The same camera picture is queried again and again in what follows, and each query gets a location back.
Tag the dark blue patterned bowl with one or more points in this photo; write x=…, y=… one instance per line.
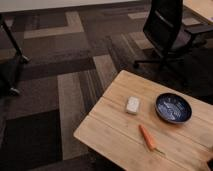
x=173, y=108

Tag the black office chair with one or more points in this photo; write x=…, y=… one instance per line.
x=164, y=30

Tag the white sponge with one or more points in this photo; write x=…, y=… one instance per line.
x=133, y=104

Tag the light wooden desk corner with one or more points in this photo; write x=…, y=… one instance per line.
x=203, y=8

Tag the orange toy carrot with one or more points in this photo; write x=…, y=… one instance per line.
x=149, y=139

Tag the black chair base left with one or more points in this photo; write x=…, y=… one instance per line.
x=9, y=67

